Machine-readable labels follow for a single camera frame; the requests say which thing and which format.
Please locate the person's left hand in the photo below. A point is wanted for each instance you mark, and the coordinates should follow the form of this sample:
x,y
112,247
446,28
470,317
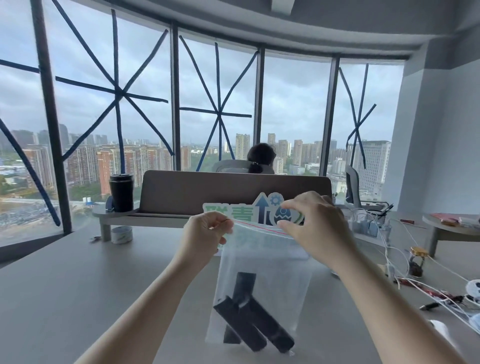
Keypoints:
x,y
198,236

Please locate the person's right hand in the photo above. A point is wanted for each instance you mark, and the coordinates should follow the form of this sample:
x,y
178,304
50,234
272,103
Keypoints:
x,y
322,232

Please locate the person's right thumb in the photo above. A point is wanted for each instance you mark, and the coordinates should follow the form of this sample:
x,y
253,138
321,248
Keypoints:
x,y
287,227

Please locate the person's left thumb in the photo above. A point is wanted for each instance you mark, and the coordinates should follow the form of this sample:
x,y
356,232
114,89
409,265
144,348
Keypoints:
x,y
224,234

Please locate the clear zip plastic bag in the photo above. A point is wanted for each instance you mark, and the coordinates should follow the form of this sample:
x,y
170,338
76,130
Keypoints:
x,y
270,262

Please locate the person's right forearm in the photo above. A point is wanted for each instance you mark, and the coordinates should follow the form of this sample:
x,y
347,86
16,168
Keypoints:
x,y
390,315

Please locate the person's left forearm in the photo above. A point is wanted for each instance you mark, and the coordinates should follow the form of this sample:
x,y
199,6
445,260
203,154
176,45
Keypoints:
x,y
142,311

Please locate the green and white cutout sign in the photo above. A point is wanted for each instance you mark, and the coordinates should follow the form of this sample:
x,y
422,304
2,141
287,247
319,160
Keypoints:
x,y
258,213

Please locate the short black foam block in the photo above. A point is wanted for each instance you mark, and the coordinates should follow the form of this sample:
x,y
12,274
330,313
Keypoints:
x,y
244,285

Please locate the grey office chair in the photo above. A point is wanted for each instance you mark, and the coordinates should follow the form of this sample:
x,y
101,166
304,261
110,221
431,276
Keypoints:
x,y
352,187

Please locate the clear desk organizer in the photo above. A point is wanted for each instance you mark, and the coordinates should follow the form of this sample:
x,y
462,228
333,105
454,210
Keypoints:
x,y
369,227

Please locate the long black foam block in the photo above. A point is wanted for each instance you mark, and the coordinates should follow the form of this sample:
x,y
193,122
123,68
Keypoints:
x,y
270,327
240,323

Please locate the small black foam piece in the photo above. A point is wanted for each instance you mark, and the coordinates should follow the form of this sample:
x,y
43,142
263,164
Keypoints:
x,y
230,335

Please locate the white tape roll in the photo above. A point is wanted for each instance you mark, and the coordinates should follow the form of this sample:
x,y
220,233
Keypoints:
x,y
122,235

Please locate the black travel tumbler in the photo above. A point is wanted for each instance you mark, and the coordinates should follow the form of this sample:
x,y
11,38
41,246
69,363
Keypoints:
x,y
121,193

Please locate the grey desk shelf riser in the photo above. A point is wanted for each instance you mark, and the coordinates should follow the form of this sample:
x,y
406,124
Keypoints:
x,y
112,216

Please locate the red screwdriver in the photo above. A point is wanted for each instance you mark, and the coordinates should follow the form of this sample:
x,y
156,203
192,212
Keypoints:
x,y
407,221

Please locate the small metal clip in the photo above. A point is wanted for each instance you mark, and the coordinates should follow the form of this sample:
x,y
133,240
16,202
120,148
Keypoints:
x,y
95,238

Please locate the small jar with gold lid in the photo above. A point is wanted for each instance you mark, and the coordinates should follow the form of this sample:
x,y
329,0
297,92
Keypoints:
x,y
417,260

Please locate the round grey side shelf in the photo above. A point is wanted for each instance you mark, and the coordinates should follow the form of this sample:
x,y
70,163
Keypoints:
x,y
442,227

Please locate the red flat packet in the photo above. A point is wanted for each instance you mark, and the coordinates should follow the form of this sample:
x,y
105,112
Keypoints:
x,y
444,218

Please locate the black pen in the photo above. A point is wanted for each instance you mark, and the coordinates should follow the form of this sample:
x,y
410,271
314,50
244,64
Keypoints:
x,y
430,306

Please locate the white round device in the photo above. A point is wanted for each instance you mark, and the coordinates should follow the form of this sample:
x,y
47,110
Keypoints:
x,y
473,289

